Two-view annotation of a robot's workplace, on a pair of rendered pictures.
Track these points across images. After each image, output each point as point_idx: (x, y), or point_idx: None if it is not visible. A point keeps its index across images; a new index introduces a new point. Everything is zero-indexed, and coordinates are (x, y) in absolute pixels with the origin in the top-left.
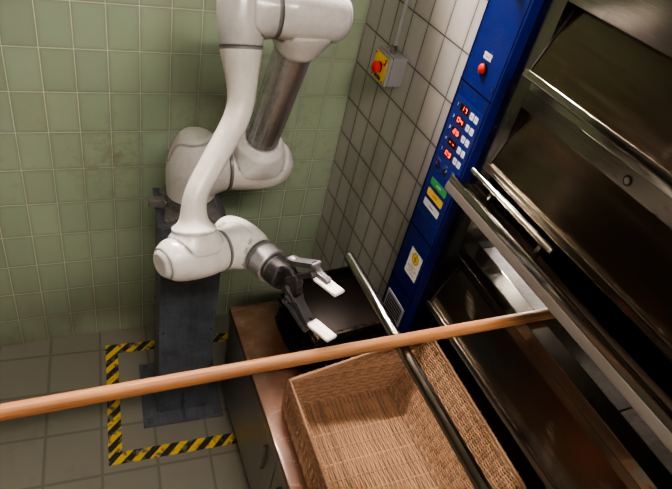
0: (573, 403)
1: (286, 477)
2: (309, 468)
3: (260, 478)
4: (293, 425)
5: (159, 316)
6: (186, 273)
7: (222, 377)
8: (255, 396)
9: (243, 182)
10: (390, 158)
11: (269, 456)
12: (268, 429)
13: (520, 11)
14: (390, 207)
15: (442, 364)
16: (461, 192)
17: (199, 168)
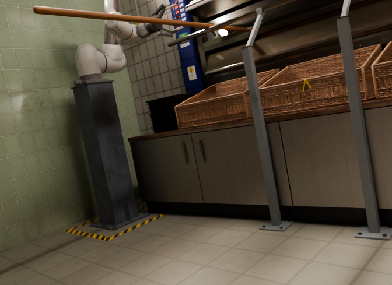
0: (266, 27)
1: (199, 127)
2: (205, 115)
3: (189, 175)
4: (188, 120)
5: (98, 143)
6: (121, 21)
7: (156, 19)
8: (164, 140)
9: (111, 62)
10: (158, 59)
11: (186, 147)
12: (179, 132)
13: None
14: (170, 74)
15: (226, 84)
16: (191, 4)
17: (106, 0)
